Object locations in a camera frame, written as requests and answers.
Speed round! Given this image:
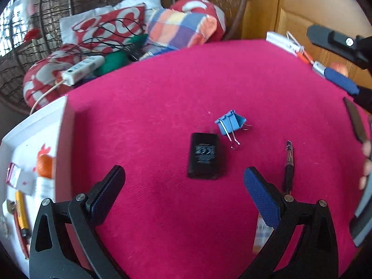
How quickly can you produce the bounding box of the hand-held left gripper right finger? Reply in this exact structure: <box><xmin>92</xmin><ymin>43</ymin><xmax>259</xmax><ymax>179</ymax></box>
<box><xmin>238</xmin><ymin>166</ymin><xmax>339</xmax><ymax>279</ymax></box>

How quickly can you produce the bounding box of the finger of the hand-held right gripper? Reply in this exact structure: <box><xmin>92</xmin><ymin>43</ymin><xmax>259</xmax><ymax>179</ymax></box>
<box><xmin>306</xmin><ymin>25</ymin><xmax>372</xmax><ymax>70</ymax></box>
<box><xmin>324</xmin><ymin>66</ymin><xmax>372</xmax><ymax>114</ymax></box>

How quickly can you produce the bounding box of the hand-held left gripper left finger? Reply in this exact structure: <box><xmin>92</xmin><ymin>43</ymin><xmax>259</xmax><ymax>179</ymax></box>
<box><xmin>29</xmin><ymin>165</ymin><xmax>126</xmax><ymax>279</ymax></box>

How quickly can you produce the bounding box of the yellow tube with black cap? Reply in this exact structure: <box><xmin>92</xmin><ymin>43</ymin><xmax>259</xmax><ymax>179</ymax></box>
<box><xmin>14</xmin><ymin>190</ymin><xmax>32</xmax><ymax>237</ymax></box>

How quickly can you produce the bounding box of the white tray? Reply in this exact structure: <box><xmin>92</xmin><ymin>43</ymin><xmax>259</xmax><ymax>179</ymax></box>
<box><xmin>0</xmin><ymin>95</ymin><xmax>76</xmax><ymax>268</ymax></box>

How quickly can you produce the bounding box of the person's right hand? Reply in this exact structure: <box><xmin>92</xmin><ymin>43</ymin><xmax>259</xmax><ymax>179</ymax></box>
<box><xmin>359</xmin><ymin>141</ymin><xmax>372</xmax><ymax>191</ymax></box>

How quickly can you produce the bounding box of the red apple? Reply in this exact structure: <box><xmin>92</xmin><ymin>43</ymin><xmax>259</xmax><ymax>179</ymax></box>
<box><xmin>331</xmin><ymin>62</ymin><xmax>349</xmax><ymax>77</ymax></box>

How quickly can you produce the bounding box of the black pen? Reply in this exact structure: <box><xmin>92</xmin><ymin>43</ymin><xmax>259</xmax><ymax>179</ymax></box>
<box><xmin>282</xmin><ymin>140</ymin><xmax>295</xmax><ymax>194</ymax></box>

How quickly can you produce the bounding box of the orange plastic item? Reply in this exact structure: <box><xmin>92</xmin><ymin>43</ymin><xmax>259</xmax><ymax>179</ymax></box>
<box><xmin>286</xmin><ymin>31</ymin><xmax>314</xmax><ymax>64</ymax></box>

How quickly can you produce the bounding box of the white striped packet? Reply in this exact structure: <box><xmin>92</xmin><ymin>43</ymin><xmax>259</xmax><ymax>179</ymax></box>
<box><xmin>253</xmin><ymin>213</ymin><xmax>275</xmax><ymax>255</ymax></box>

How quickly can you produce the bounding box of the black phone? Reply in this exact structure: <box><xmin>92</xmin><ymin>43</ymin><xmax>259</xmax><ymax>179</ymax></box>
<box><xmin>343</xmin><ymin>97</ymin><xmax>369</xmax><ymax>144</ymax></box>

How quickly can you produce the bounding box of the wooden glass panel door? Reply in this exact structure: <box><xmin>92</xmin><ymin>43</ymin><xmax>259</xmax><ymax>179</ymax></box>
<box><xmin>242</xmin><ymin>0</ymin><xmax>372</xmax><ymax>76</ymax></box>

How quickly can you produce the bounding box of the white rectangular box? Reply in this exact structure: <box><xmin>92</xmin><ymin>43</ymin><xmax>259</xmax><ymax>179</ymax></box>
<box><xmin>266</xmin><ymin>31</ymin><xmax>303</xmax><ymax>55</ymax></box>

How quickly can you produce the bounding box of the white tube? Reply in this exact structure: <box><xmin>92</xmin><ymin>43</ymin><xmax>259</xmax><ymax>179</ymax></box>
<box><xmin>35</xmin><ymin>177</ymin><xmax>56</xmax><ymax>202</ymax></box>

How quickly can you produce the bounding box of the orange tangerine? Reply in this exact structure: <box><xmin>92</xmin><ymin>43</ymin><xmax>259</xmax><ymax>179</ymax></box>
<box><xmin>36</xmin><ymin>154</ymin><xmax>56</xmax><ymax>178</ymax></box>

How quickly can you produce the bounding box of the black power adapter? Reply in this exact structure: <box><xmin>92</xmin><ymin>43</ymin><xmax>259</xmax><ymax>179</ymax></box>
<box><xmin>187</xmin><ymin>133</ymin><xmax>220</xmax><ymax>180</ymax></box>

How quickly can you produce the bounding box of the blue binder clip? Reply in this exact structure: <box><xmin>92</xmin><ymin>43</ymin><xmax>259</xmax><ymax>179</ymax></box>
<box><xmin>214</xmin><ymin>110</ymin><xmax>253</xmax><ymax>151</ymax></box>

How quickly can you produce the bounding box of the small red white box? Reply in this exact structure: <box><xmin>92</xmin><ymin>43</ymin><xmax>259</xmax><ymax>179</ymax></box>
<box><xmin>6</xmin><ymin>163</ymin><xmax>37</xmax><ymax>195</ymax></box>

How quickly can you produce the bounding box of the red pen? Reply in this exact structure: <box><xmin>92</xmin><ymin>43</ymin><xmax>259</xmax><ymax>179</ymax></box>
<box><xmin>13</xmin><ymin>211</ymin><xmax>31</xmax><ymax>259</ymax></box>

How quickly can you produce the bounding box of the magenta tablecloth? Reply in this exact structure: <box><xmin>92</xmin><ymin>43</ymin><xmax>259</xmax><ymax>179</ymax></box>
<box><xmin>62</xmin><ymin>39</ymin><xmax>369</xmax><ymax>279</ymax></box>

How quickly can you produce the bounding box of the white power strip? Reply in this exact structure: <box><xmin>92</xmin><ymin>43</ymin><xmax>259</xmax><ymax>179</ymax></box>
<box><xmin>61</xmin><ymin>55</ymin><xmax>106</xmax><ymax>87</ymax></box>

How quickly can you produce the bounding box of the green cloth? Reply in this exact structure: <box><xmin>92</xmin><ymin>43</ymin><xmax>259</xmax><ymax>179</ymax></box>
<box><xmin>93</xmin><ymin>33</ymin><xmax>149</xmax><ymax>76</ymax></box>

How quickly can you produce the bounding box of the round red patterned cushion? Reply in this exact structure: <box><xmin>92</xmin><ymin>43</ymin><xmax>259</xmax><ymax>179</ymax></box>
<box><xmin>23</xmin><ymin>43</ymin><xmax>101</xmax><ymax>109</ymax></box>
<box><xmin>170</xmin><ymin>0</ymin><xmax>226</xmax><ymax>43</ymax></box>

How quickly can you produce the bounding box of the plaid cushion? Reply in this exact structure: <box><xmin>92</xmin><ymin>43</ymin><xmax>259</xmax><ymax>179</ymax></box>
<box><xmin>147</xmin><ymin>8</ymin><xmax>218</xmax><ymax>50</ymax></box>

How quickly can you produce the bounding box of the red hanging ornament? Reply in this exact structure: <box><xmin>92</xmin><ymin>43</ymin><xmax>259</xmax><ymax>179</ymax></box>
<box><xmin>25</xmin><ymin>27</ymin><xmax>40</xmax><ymax>42</ymax></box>

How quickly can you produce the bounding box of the flat red patterned cushion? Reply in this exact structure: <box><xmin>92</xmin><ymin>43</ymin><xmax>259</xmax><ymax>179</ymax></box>
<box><xmin>73</xmin><ymin>3</ymin><xmax>146</xmax><ymax>45</ymax></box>

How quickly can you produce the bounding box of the beige power cable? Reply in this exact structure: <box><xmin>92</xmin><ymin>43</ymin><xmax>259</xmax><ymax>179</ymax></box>
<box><xmin>29</xmin><ymin>80</ymin><xmax>66</xmax><ymax>115</ymax></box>

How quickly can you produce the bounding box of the black cable tangle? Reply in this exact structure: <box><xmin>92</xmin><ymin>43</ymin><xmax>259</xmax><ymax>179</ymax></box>
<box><xmin>72</xmin><ymin>17</ymin><xmax>163</xmax><ymax>61</ymax></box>

